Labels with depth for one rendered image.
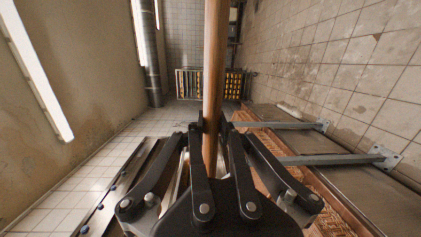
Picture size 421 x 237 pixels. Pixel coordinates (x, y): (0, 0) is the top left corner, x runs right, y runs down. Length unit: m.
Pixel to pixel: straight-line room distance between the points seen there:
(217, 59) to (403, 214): 1.02
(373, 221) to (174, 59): 5.26
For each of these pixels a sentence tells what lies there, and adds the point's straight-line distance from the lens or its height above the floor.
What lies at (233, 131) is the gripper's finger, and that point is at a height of 1.17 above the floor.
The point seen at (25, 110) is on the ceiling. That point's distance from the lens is 1.71.
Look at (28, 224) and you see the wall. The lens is 1.73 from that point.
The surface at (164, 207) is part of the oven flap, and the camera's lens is 1.28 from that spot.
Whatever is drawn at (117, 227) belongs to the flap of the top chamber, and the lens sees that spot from 1.34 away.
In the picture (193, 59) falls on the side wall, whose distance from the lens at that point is 5.13.
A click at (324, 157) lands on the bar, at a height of 0.46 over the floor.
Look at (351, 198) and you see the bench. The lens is 0.95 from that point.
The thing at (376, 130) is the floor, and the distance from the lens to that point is 1.41.
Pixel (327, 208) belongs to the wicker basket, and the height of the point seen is 0.61.
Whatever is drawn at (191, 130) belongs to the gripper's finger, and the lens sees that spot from 0.16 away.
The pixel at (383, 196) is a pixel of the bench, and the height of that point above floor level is 0.32.
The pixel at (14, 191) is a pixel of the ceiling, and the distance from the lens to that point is 1.77.
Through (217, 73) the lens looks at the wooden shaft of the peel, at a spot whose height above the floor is 1.19.
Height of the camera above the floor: 1.21
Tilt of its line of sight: 4 degrees down
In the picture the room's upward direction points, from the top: 89 degrees counter-clockwise
